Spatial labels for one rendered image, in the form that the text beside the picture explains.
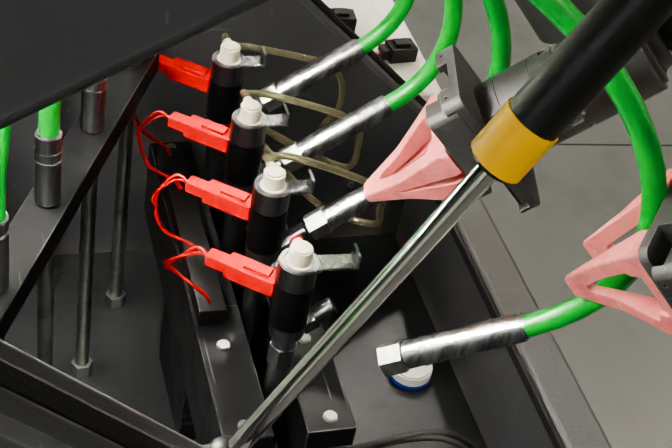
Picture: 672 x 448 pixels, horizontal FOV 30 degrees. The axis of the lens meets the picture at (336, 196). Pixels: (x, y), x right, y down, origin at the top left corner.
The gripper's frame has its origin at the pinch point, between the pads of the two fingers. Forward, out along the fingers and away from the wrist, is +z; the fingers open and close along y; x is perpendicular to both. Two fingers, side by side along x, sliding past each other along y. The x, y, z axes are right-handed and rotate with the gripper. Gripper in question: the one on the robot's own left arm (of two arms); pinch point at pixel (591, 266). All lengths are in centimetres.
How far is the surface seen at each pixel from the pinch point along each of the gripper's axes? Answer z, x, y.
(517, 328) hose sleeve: 4.5, 1.0, 3.5
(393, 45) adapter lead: 43, 1, -40
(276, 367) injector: 26.7, 1.4, 4.6
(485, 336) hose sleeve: 6.3, 0.7, 4.3
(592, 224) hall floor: 118, 98, -133
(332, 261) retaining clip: 19.5, -3.7, 0.0
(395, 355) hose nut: 11.6, -0.6, 6.6
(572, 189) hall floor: 125, 94, -141
